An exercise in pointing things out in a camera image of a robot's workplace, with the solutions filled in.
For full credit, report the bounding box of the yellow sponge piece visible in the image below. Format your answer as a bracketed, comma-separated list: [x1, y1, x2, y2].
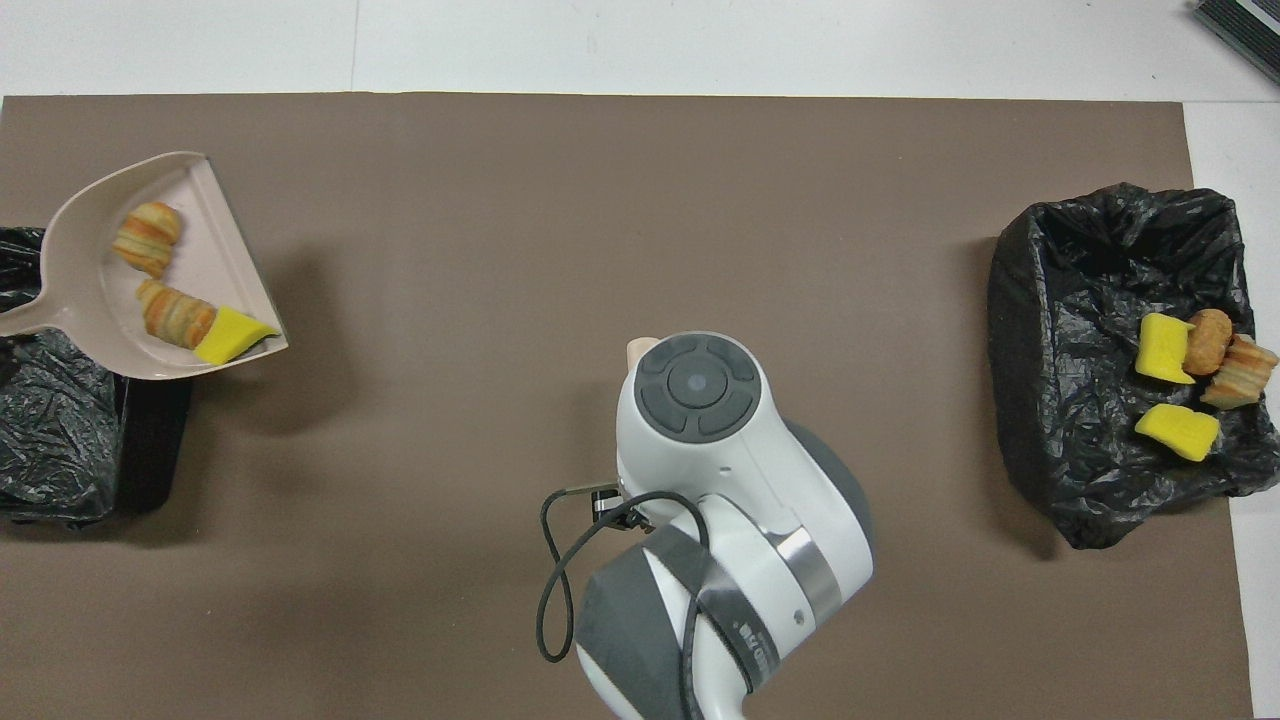
[1135, 313, 1197, 386]
[193, 306, 282, 365]

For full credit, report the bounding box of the golden croissant piece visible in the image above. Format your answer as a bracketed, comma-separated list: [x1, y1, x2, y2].
[137, 280, 218, 350]
[1200, 334, 1280, 411]
[112, 202, 184, 278]

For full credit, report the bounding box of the beige plastic dustpan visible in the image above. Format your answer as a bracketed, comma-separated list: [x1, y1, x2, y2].
[0, 151, 290, 381]

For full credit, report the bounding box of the green and yellow sponge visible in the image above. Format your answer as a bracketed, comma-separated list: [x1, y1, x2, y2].
[1134, 403, 1222, 463]

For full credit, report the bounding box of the brown bread roll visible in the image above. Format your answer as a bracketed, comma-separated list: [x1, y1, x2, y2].
[1184, 309, 1233, 377]

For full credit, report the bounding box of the black bag lined bin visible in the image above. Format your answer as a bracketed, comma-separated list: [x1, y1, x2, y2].
[987, 182, 1280, 550]
[0, 228, 193, 526]

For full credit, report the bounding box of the brown paper table mat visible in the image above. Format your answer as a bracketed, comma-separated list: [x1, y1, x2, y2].
[0, 93, 1253, 720]

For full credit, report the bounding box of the black ridged device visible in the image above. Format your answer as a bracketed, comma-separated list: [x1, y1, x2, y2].
[1192, 0, 1280, 83]

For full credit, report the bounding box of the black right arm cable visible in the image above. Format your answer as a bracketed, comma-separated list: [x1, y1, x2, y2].
[537, 487, 713, 720]

